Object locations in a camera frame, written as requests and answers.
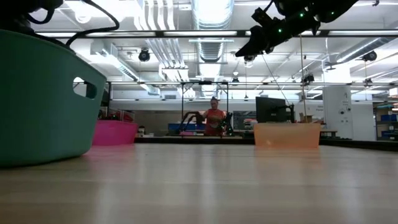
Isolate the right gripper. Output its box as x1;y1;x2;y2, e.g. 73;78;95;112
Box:
235;11;315;58

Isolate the teal plastic bin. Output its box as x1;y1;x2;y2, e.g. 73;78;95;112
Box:
0;29;108;168

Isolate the black computer monitor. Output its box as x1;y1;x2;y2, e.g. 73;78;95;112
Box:
255;96;296;124

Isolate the black overhead beam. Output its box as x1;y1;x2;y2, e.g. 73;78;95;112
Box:
35;29;396;39

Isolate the cardboard box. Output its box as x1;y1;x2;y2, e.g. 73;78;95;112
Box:
298;111;315;124

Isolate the person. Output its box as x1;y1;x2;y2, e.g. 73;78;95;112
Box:
201;96;227;137

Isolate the orange plastic bin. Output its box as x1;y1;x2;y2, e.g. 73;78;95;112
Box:
253;122;322;148

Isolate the storage shelf with blue bins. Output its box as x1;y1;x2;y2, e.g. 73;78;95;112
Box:
372;102;398;141

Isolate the red plastic bin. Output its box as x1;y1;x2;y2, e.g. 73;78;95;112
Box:
92;119;139;146

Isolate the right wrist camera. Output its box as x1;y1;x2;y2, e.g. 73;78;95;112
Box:
251;6;275;29

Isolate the silver ceiling air duct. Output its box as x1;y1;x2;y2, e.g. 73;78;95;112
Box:
190;0;234;65

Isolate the thin black gantry frame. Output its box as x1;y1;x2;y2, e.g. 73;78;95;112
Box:
180;80;230;138

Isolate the black aluminium table frame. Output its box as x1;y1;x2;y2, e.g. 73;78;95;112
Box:
133;135;398;152

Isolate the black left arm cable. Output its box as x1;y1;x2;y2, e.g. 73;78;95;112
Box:
26;0;121;49

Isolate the red white wire rack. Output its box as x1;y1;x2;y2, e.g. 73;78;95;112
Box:
107;108;136;123

